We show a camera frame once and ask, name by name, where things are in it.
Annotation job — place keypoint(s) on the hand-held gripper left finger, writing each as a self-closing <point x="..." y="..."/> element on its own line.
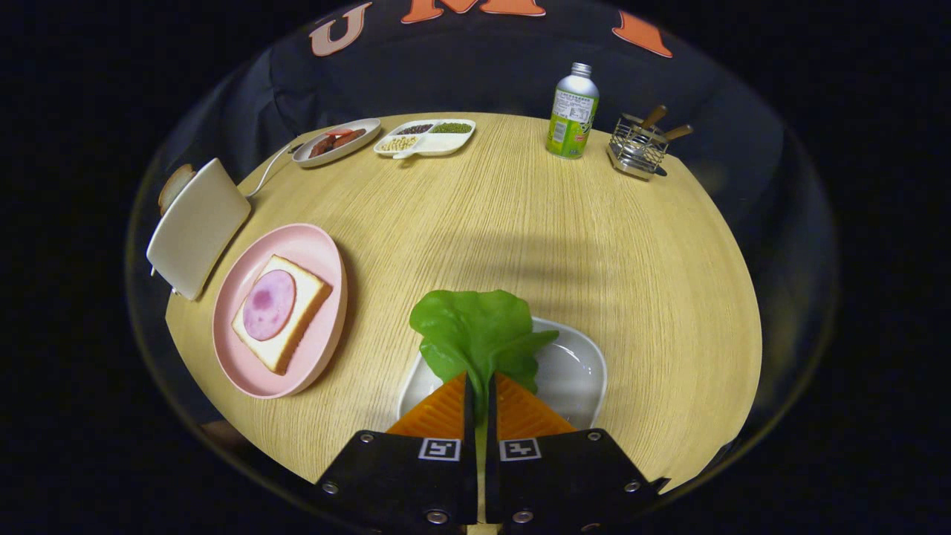
<point x="470" y="475"/>

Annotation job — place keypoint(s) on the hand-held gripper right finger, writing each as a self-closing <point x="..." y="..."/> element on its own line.
<point x="491" y="475"/>

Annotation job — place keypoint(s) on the green lettuce leaf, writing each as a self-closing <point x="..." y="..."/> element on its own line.
<point x="475" y="327"/>

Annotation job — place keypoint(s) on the toasted bread slice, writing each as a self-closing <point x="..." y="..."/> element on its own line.
<point x="174" y="186"/>

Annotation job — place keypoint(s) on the white oblong plate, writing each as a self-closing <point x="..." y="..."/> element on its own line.
<point x="572" y="371"/>

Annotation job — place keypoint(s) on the white bread slice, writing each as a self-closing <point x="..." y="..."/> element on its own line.
<point x="304" y="293"/>

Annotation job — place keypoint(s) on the pink plate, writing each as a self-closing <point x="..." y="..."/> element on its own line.
<point x="312" y="245"/>

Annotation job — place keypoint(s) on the divided white dish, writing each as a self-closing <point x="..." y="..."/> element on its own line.
<point x="438" y="145"/>

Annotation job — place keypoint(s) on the pile of yellow beans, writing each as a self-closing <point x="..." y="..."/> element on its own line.
<point x="399" y="143"/>

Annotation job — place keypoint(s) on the pile of green beans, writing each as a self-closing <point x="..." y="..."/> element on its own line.
<point x="452" y="128"/>

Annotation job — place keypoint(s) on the pile of dark beans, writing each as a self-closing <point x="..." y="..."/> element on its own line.
<point x="415" y="129"/>

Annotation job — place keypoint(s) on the brown meat piece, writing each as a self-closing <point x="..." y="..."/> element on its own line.
<point x="322" y="146"/>
<point x="351" y="138"/>

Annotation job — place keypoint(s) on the round white plate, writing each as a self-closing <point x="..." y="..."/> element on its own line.
<point x="370" y="128"/>

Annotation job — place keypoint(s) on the green label metal bottle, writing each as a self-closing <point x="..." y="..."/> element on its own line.
<point x="572" y="119"/>

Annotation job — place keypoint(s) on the white toaster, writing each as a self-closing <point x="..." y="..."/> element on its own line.
<point x="197" y="227"/>

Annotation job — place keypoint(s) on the black backdrop cloth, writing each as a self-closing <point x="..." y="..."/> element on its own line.
<point x="475" y="67"/>

